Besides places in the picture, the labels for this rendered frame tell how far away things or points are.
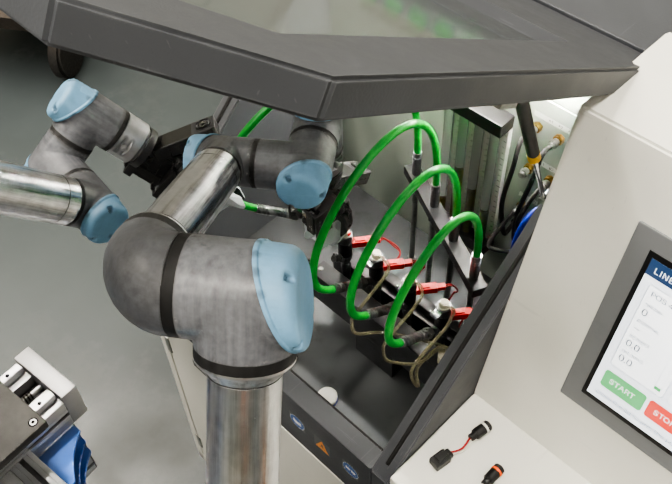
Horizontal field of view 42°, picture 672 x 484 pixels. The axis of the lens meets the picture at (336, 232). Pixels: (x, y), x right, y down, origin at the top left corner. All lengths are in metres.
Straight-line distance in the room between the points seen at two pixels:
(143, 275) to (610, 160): 0.63
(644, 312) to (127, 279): 0.71
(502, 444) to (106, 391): 1.57
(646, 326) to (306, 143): 0.55
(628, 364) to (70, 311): 2.07
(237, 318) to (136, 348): 1.97
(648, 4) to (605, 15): 0.08
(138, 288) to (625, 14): 0.89
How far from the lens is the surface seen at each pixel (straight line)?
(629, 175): 1.21
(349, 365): 1.76
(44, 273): 3.14
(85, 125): 1.44
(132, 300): 0.94
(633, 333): 1.31
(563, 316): 1.36
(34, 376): 1.67
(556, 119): 1.51
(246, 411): 0.97
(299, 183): 1.25
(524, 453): 1.52
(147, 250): 0.94
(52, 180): 1.32
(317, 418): 1.57
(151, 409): 2.74
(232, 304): 0.90
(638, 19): 1.46
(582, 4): 1.48
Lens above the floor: 2.33
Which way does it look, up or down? 50 degrees down
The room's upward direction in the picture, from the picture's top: 3 degrees counter-clockwise
